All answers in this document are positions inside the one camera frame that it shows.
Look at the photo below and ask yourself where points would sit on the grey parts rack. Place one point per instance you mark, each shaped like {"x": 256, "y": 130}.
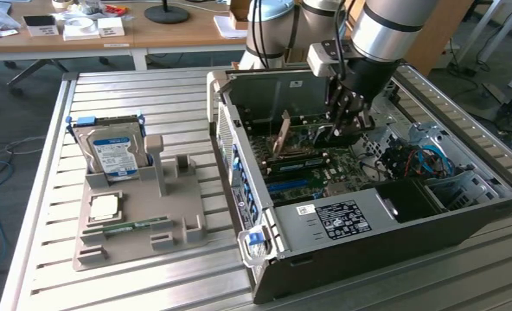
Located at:
{"x": 139, "y": 201}

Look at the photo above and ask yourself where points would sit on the green RAM stick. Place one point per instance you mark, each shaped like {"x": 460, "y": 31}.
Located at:
{"x": 122, "y": 226}

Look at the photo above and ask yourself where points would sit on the plain white box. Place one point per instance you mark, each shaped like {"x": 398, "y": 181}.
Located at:
{"x": 110, "y": 27}

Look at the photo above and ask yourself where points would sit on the white box with black top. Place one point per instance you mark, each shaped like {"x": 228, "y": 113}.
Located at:
{"x": 40, "y": 26}

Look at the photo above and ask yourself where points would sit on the white paper stack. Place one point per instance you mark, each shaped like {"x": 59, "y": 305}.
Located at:
{"x": 228, "y": 27}

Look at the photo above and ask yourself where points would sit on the perforated silver disk bay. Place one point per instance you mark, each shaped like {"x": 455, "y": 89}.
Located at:
{"x": 386, "y": 133}

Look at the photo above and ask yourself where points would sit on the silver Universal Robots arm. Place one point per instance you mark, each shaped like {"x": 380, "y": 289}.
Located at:
{"x": 386, "y": 29}

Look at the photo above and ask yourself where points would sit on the hard disk with blue carrier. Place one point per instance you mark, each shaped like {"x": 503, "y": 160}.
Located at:
{"x": 108, "y": 152}

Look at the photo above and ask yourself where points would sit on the wooden cabinet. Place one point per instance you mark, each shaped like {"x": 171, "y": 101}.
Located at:
{"x": 446, "y": 32}

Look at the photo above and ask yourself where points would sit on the blue expansion slot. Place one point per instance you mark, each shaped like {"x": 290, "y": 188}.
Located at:
{"x": 286, "y": 185}

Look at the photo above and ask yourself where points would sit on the CPU socket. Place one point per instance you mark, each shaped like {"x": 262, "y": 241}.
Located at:
{"x": 296, "y": 152}

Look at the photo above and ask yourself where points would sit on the grey power supply unit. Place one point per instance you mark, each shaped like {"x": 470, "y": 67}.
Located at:
{"x": 299, "y": 230}

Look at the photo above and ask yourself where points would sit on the white boxes on desk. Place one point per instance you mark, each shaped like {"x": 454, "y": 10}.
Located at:
{"x": 80, "y": 27}

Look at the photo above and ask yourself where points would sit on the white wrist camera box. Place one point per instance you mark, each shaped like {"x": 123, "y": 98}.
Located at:
{"x": 320, "y": 61}

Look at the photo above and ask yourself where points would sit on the green motherboard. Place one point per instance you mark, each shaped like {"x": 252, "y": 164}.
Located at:
{"x": 343, "y": 168}

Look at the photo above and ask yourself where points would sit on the black round lamp base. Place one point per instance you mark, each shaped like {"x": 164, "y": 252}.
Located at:
{"x": 167, "y": 14}

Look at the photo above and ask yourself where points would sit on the black open PC case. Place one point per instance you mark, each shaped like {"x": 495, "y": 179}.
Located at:
{"x": 368, "y": 259}

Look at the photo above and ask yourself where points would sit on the silver chipset heatsink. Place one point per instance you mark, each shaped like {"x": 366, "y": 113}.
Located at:
{"x": 339, "y": 188}

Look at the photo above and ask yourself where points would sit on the silver CPU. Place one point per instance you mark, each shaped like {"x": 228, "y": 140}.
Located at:
{"x": 104, "y": 207}

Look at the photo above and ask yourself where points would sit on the slotted silver disk bay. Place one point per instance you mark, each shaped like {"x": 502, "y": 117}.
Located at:
{"x": 463, "y": 191}

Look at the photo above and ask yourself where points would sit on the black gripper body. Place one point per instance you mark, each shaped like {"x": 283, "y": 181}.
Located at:
{"x": 368, "y": 81}

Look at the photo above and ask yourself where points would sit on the graphics card with metal bracket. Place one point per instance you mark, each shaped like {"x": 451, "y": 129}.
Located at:
{"x": 308, "y": 133}

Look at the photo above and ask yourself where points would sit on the black plastic shroud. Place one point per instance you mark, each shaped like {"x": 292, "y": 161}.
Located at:
{"x": 411, "y": 201}

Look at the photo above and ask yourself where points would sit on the red small item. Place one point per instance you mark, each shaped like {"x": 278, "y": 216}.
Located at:
{"x": 115, "y": 9}

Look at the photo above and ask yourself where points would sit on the wooden desk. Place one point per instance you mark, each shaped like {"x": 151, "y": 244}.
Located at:
{"x": 23, "y": 45}

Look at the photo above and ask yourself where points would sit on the white paper card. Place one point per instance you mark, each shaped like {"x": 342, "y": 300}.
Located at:
{"x": 0, "y": 33}

